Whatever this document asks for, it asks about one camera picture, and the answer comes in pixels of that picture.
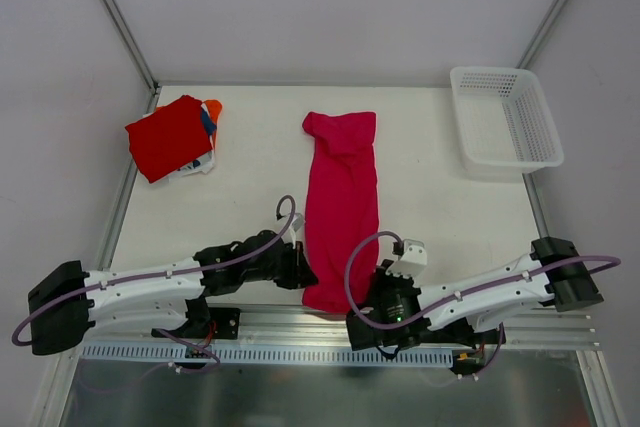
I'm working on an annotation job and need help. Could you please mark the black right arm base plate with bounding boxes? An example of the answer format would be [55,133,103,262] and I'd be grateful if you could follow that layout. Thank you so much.
[419,318,503,347]

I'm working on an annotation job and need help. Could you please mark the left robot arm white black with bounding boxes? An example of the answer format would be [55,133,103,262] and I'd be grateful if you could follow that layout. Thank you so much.
[26,230,318,356]

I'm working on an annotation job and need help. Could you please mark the aluminium frame post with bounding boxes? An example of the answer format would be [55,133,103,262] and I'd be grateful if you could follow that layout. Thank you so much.
[516,0,571,70]
[100,0,159,93]

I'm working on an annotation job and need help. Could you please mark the right aluminium frame post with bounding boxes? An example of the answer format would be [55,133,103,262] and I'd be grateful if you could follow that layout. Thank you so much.
[516,0,571,70]

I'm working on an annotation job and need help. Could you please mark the folded white t-shirt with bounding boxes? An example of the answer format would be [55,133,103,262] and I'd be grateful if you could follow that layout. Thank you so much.
[168,149,216,180]

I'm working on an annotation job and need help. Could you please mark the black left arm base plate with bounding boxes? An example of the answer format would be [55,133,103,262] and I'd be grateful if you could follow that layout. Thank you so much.
[168,301,241,340]

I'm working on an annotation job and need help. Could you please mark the white slotted cable duct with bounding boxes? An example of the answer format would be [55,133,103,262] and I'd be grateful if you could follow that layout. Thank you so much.
[81,341,454,369]

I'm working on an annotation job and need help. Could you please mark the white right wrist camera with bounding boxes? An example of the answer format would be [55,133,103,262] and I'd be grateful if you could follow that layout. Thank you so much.
[386,239,428,280]

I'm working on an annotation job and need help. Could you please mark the crimson pink t-shirt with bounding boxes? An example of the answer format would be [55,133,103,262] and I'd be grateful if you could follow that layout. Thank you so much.
[302,112,379,314]

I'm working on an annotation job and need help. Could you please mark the aluminium mounting rail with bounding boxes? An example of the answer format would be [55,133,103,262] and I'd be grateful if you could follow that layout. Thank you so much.
[58,299,600,352]

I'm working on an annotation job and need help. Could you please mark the white perforated plastic basket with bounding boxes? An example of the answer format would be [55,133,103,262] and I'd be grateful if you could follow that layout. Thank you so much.
[450,66,564,181]

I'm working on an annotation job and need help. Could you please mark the folded red t-shirt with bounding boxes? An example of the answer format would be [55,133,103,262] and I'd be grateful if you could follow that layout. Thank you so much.
[125,95,215,184]

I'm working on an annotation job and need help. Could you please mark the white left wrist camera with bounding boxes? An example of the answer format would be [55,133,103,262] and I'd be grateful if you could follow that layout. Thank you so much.
[286,213,305,244]

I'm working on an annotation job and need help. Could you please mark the folded orange t-shirt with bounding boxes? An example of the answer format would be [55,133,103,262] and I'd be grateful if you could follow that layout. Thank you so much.
[203,99,223,147]

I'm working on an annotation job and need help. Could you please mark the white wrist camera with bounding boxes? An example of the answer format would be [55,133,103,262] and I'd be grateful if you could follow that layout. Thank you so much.
[286,213,305,244]
[386,239,428,280]

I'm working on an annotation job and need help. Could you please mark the left aluminium frame post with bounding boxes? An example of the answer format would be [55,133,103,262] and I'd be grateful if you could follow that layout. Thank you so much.
[100,0,159,93]

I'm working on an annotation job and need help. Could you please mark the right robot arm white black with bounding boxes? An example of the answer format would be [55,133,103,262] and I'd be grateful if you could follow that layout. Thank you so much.
[346,237,604,359]

